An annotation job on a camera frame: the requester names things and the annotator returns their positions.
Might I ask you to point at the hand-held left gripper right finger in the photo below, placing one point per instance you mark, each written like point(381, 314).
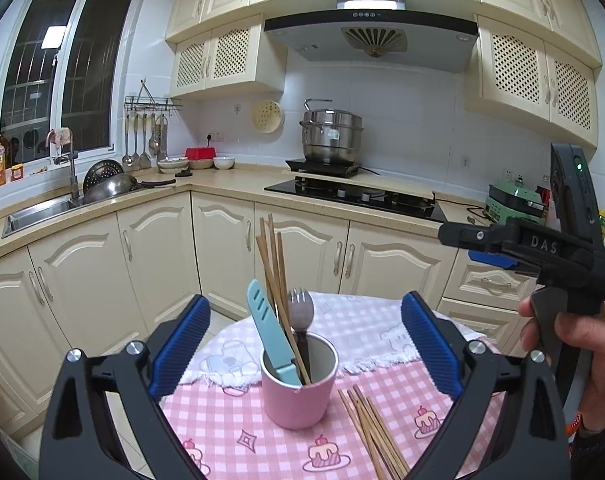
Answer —
point(432, 342)

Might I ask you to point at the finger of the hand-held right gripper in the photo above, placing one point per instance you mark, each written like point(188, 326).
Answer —
point(490, 258)
point(477, 237)

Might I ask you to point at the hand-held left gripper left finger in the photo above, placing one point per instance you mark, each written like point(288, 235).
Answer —
point(180, 345)

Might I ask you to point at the light blue knife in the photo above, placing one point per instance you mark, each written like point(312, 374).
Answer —
point(270, 330)

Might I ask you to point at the bundle of wooden chopsticks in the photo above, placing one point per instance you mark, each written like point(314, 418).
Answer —
point(372, 435)

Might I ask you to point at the single wooden chopstick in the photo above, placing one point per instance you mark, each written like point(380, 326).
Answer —
point(282, 270)
point(266, 265)
point(265, 240)
point(274, 250)

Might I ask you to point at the metal fork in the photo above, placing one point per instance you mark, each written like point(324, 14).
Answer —
point(298, 310)

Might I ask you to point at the pink cup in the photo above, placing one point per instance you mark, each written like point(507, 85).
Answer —
point(295, 405)

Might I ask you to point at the person's right forearm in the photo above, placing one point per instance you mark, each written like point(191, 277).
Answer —
point(600, 452)

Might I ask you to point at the person's right hand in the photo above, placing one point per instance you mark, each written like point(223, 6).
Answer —
point(592, 360)

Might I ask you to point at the cream cabinet drawer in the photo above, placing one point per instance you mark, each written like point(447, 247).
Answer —
point(477, 317)
point(482, 280)

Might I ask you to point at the green electric cooker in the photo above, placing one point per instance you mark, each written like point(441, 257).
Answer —
point(512, 202)

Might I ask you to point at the white fringed cloth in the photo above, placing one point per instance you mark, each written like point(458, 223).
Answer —
point(362, 330)

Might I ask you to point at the pink checked tablecloth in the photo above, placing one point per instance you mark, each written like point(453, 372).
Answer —
point(262, 445)

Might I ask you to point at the black gas hob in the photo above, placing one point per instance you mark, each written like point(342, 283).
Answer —
point(352, 197)

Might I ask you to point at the steel mixing bowl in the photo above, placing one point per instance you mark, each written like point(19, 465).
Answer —
point(112, 190)

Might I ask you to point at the black induction cooker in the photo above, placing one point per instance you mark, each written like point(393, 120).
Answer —
point(322, 167)

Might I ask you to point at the small black object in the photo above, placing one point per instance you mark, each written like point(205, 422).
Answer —
point(183, 174)

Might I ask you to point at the beige kitchen countertop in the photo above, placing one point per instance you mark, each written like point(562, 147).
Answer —
point(232, 180)

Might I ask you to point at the steel steamer pot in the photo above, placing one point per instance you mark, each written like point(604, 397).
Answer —
point(332, 140)

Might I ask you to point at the white bowl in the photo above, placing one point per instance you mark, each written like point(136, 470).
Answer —
point(200, 164)
point(223, 163)

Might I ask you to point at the steel spatula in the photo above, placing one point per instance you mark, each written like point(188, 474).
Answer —
point(145, 160)

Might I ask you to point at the steel colander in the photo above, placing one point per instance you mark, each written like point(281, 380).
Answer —
point(102, 170)

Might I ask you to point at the steel sink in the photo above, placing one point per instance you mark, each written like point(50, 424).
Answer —
point(37, 215)

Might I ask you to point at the red container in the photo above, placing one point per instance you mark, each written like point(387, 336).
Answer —
point(201, 153)

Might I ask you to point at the steel ladle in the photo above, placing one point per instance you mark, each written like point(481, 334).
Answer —
point(127, 159)

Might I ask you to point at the steel turner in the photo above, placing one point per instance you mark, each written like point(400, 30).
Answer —
point(162, 150)

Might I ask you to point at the steel faucet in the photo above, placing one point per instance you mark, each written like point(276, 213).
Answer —
point(74, 180)

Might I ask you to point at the black range hood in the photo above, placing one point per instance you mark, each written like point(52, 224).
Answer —
point(432, 45)

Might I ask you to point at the steel spoon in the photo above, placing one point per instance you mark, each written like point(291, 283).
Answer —
point(153, 145)

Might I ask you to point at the small red box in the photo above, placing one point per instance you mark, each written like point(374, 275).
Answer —
point(16, 173)

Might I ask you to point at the pink rag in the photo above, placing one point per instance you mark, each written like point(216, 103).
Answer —
point(61, 137)

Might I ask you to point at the yellow round steamer tray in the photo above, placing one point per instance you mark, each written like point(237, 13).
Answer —
point(268, 117)

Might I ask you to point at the barred kitchen window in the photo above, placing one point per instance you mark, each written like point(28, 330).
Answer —
point(37, 60)

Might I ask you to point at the cream lattice wall cabinet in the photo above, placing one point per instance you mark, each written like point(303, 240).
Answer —
point(527, 80)
point(232, 55)

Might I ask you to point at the wall socket with plug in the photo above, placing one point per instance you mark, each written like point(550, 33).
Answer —
point(214, 136)

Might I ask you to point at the black wall utensil rack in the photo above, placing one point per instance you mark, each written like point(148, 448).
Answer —
point(152, 105)

